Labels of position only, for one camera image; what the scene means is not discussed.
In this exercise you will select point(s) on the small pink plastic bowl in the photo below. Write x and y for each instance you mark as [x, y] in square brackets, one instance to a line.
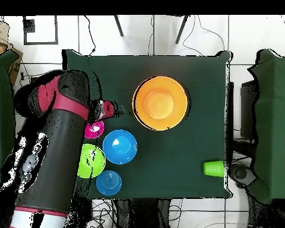
[95, 130]

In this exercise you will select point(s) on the black box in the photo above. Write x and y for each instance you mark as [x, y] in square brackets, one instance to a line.
[249, 106]

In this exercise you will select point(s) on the black tripod leg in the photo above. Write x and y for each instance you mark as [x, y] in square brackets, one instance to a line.
[118, 26]
[181, 29]

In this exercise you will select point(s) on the green cloth covered table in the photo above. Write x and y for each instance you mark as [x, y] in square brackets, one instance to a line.
[0, 106]
[275, 118]

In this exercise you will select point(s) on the blue plastic bowl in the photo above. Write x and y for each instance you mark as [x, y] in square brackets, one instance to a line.
[120, 147]

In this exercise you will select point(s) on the small translucent blue bowl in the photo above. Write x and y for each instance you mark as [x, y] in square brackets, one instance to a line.
[108, 182]

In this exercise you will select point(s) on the black square frame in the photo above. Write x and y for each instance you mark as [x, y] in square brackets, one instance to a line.
[28, 26]

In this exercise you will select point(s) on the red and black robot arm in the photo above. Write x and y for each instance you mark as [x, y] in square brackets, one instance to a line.
[57, 142]

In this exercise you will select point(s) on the green plastic cup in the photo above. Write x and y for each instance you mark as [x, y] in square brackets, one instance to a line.
[213, 169]

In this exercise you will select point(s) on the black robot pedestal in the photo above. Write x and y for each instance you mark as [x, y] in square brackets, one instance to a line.
[142, 213]

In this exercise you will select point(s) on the dark green table cloth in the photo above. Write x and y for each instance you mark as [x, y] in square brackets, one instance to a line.
[168, 154]

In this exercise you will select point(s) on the large green plastic bowl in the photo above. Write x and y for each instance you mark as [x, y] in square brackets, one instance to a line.
[95, 163]

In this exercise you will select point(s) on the large orange plastic bowl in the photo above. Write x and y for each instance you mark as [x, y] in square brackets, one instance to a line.
[133, 106]
[160, 103]

